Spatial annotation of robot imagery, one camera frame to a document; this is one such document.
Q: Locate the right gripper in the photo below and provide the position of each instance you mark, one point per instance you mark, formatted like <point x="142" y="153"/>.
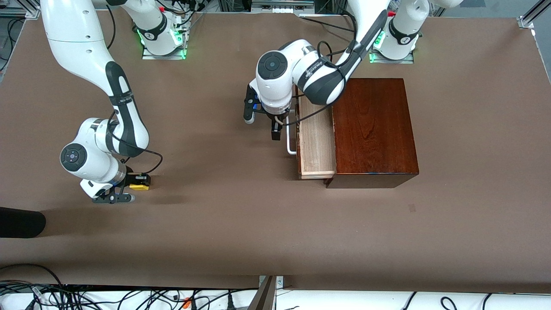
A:
<point x="129" y="180"/>

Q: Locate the yellow block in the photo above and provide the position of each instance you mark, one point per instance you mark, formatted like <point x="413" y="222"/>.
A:
<point x="140" y="187"/>

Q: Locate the light wooden tray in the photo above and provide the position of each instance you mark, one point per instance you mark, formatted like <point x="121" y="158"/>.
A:
<point x="316" y="146"/>

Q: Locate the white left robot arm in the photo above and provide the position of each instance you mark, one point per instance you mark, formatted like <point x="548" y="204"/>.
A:
<point x="318" y="77"/>

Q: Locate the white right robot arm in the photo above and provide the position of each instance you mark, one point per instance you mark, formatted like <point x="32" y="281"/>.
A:
<point x="77" y="34"/>

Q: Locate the dark brown wooden cabinet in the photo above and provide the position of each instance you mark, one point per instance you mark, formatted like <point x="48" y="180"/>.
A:
<point x="379" y="129"/>

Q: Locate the white power strip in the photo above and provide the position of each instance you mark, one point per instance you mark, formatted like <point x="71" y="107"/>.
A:
<point x="282" y="9"/>

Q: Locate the black cylindrical object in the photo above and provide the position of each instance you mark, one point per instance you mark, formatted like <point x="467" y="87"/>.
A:
<point x="21" y="222"/>

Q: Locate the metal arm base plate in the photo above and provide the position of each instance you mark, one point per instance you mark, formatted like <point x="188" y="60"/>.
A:
<point x="163" y="57"/>
<point x="391" y="61"/>

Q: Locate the metal table bracket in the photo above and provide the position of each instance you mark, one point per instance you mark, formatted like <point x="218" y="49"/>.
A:
<point x="264" y="297"/>

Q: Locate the aluminium frame profile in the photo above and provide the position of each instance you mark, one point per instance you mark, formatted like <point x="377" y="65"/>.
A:
<point x="17" y="13"/>
<point x="527" y="20"/>

